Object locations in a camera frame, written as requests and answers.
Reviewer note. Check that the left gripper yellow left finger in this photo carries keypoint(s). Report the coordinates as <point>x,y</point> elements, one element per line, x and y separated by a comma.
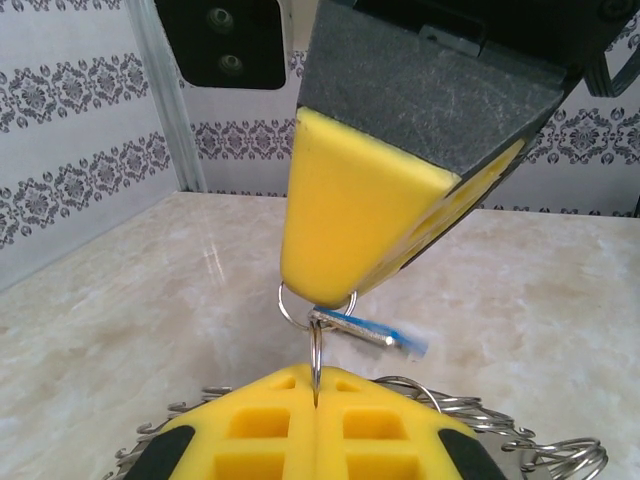
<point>260,400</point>

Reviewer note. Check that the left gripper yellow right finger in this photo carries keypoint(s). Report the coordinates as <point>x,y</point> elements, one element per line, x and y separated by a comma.
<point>380,400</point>

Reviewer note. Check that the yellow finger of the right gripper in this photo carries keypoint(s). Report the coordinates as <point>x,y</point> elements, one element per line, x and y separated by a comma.
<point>360,200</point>
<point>500,172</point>

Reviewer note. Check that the blue tag with key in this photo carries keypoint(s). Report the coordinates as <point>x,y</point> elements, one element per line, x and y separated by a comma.
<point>360,330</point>

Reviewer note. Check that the metal keyring with split rings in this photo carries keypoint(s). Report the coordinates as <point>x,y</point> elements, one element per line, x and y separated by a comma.
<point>316,336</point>

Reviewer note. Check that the aluminium frame post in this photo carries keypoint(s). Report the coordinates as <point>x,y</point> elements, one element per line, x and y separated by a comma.
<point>170,125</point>

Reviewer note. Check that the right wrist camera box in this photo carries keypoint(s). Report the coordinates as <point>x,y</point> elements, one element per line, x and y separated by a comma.
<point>220,45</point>

